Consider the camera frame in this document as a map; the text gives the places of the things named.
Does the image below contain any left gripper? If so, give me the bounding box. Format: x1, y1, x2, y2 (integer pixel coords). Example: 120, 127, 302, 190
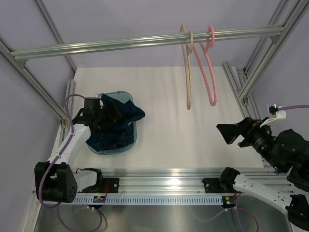
95, 100, 125, 131

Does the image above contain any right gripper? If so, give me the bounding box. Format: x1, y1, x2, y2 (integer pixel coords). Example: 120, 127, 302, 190
216, 116, 284, 170

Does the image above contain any dark denim skirt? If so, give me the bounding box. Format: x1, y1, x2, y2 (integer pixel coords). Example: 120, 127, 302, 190
86, 122, 134, 152

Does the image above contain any pink plastic hanger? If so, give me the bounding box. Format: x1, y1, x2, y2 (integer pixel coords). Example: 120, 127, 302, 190
193, 25, 218, 107

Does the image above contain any beige wooden hanger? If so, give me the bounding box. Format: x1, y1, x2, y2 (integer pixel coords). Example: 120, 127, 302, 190
182, 30, 194, 110

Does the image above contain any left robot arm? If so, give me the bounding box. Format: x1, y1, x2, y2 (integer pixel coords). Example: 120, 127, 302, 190
34, 97, 120, 204

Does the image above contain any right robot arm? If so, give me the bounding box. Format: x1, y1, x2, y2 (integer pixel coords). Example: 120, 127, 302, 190
216, 117, 309, 231

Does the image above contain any teal plastic basin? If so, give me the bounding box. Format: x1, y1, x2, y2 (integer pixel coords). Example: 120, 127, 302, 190
86, 90, 138, 154

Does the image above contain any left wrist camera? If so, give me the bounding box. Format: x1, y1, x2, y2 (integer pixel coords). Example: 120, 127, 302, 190
86, 95, 101, 101

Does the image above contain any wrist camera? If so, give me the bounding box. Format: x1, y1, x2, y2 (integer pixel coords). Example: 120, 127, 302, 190
86, 95, 101, 101
260, 103, 286, 127

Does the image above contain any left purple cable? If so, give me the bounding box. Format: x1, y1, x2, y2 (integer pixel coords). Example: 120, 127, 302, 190
38, 94, 108, 230

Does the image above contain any purple cable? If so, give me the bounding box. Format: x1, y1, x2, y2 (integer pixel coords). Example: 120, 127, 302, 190
38, 94, 108, 230
190, 104, 309, 232

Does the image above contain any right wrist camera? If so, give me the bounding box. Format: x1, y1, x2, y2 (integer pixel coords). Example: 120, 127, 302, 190
260, 103, 286, 127

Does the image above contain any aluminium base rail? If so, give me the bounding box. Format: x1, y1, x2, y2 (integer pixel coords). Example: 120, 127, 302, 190
101, 167, 294, 195

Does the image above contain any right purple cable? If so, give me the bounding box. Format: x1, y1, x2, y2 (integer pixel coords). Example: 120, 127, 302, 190
190, 104, 309, 232

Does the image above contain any slotted cable duct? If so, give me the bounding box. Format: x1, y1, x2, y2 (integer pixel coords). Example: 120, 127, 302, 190
72, 195, 223, 205

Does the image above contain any aluminium hanging rail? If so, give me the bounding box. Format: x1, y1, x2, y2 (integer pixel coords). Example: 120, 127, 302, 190
10, 25, 284, 61

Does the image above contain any left aluminium frame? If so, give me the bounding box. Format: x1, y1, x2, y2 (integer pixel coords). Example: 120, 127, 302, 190
0, 0, 78, 174

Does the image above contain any aluminium frame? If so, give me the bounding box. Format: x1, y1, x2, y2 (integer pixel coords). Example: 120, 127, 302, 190
0, 0, 78, 174
223, 0, 309, 170

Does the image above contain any right aluminium frame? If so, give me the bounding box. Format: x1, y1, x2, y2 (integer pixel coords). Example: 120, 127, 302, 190
223, 0, 309, 170

